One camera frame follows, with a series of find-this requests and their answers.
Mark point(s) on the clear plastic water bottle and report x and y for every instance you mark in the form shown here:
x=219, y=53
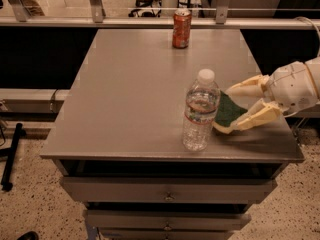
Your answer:
x=201, y=105

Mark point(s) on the black shoe tip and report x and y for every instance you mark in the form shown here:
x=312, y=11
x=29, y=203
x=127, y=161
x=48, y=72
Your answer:
x=31, y=235

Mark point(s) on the top grey drawer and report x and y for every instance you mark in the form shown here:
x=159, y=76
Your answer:
x=168, y=190

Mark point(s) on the black metal stand leg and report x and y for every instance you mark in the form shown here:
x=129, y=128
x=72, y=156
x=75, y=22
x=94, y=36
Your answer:
x=9, y=153

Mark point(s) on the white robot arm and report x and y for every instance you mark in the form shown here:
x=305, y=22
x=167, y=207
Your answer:
x=288, y=90

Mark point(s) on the middle grey drawer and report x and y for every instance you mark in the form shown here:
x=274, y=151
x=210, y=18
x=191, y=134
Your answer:
x=166, y=221

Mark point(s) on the orange soda can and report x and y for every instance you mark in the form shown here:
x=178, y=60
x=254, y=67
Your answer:
x=181, y=28

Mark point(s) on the black office chair base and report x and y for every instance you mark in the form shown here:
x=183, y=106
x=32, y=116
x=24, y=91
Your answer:
x=145, y=8

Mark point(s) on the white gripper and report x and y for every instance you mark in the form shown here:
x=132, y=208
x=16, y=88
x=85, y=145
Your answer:
x=289, y=86

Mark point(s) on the bottom grey drawer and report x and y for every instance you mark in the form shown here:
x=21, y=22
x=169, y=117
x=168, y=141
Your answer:
x=163, y=235

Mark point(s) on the grey drawer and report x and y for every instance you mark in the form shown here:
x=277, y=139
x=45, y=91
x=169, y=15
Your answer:
x=168, y=190
x=163, y=235
x=166, y=221

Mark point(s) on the green and yellow sponge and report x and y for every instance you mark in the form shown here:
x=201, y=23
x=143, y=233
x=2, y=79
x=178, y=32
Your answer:
x=228, y=111

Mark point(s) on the grey drawer cabinet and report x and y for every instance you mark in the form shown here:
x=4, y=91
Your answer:
x=123, y=117

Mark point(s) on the metal railing frame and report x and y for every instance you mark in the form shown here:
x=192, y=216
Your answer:
x=164, y=19

